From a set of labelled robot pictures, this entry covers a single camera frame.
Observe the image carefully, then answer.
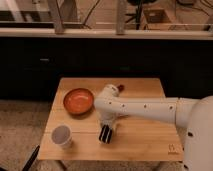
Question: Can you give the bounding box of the cardboard box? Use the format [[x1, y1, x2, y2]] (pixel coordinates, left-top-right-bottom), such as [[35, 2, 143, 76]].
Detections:
[[144, 9, 168, 23]]

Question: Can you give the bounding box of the red chili pepper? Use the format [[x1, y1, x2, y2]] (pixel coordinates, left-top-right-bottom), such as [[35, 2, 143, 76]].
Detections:
[[118, 85, 124, 91]]

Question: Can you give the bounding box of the wooden table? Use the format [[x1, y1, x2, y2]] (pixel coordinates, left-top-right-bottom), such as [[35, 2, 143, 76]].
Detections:
[[38, 78, 183, 161]]

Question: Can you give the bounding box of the orange ceramic bowl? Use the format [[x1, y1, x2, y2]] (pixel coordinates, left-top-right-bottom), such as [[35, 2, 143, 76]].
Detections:
[[63, 88, 94, 115]]

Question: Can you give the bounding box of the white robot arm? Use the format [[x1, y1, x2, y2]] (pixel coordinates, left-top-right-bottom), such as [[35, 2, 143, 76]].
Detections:
[[94, 84, 213, 171]]

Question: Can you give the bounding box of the white ceramic cup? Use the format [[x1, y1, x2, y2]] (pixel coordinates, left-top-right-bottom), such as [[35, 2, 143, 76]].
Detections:
[[51, 125, 72, 149]]

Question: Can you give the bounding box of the black chair leg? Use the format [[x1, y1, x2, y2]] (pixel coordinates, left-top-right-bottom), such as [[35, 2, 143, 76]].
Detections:
[[22, 145, 40, 171]]

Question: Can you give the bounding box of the black white striped eraser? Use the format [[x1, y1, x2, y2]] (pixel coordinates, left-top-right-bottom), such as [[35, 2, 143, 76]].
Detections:
[[99, 125, 112, 143]]

